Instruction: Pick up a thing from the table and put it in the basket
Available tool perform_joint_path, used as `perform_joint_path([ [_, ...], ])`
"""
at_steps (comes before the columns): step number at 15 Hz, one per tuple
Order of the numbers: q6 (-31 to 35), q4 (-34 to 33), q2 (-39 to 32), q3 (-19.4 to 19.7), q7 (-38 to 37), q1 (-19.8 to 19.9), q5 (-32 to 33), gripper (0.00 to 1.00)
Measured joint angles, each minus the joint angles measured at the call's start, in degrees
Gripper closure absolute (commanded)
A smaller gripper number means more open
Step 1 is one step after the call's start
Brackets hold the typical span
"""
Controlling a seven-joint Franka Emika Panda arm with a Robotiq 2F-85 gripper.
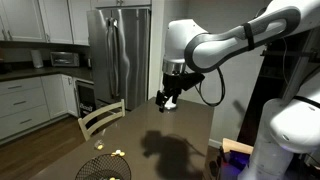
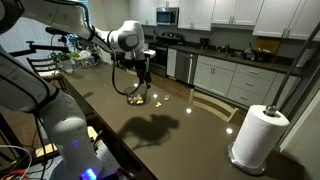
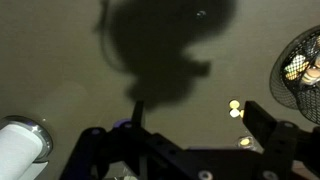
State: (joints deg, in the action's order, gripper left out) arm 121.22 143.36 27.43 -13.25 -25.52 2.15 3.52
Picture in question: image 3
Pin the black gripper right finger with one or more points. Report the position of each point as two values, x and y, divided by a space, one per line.
259 122

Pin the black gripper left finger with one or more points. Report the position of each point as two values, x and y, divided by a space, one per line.
137 117

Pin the pale green item in basket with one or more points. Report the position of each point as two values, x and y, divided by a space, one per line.
297 65

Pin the orange item in basket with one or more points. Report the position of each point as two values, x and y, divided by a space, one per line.
312 74

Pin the yellow candy lower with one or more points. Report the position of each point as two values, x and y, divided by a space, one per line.
246 142

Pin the yellow candy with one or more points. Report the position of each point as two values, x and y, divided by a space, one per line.
234 104
246 142

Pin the pale green candy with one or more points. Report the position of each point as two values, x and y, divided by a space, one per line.
234 113

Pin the yellow candy upper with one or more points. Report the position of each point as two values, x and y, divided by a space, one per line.
234 104

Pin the silver paper towel holder base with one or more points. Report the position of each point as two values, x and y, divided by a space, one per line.
34 127

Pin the white paper towel roll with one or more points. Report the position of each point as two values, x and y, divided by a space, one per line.
18 150

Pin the black wire mesh basket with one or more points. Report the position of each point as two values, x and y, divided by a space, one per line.
293 93

